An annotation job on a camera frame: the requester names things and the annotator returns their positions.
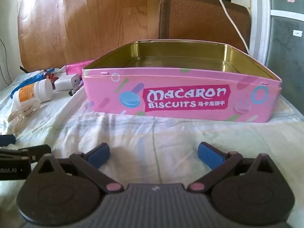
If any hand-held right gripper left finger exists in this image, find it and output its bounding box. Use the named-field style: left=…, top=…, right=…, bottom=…
left=30, top=143, right=124, bottom=193

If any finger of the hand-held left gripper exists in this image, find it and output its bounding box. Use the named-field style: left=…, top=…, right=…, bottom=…
left=0, top=135, right=16, bottom=147
left=0, top=144, right=51, bottom=164

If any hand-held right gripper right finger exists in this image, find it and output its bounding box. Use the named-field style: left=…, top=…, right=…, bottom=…
left=188, top=142, right=283, bottom=192

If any cream cord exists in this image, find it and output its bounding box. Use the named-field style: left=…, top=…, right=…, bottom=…
left=7, top=101, right=41, bottom=132

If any white bottle with orange label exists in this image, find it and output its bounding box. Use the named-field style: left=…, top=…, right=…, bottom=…
left=12, top=78, right=54, bottom=108

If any pink biscuit tin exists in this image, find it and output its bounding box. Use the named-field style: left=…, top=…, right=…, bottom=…
left=82, top=41, right=283, bottom=123

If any blue dotted case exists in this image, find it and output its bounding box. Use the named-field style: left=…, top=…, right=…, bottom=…
left=9, top=68, right=56, bottom=98

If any white charger adapter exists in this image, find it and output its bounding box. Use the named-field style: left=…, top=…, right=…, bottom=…
left=54, top=73, right=80, bottom=92

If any small figure keychain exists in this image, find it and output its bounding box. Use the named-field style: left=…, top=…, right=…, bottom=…
left=41, top=68, right=60, bottom=79

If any pink wallet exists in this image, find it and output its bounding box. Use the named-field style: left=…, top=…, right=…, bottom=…
left=65, top=60, right=97, bottom=76

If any pale checked bed sheet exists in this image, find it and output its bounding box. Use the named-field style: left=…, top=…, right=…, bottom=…
left=0, top=64, right=304, bottom=228

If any white framed glass door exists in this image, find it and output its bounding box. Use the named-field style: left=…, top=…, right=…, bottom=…
left=249, top=0, right=304, bottom=114

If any brown woven chair back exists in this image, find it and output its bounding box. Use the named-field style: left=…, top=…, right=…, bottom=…
left=158, top=0, right=252, bottom=53

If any white cable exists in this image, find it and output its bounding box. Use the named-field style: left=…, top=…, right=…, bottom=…
left=207, top=0, right=250, bottom=54

